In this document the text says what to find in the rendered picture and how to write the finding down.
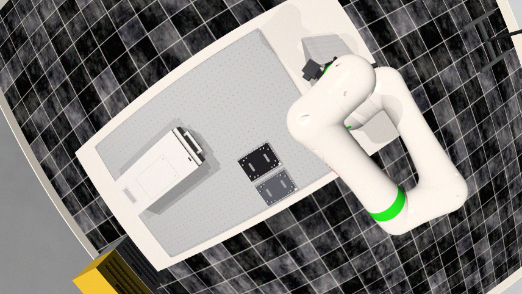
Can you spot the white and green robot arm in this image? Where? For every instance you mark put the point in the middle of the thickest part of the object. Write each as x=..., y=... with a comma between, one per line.
x=351, y=91

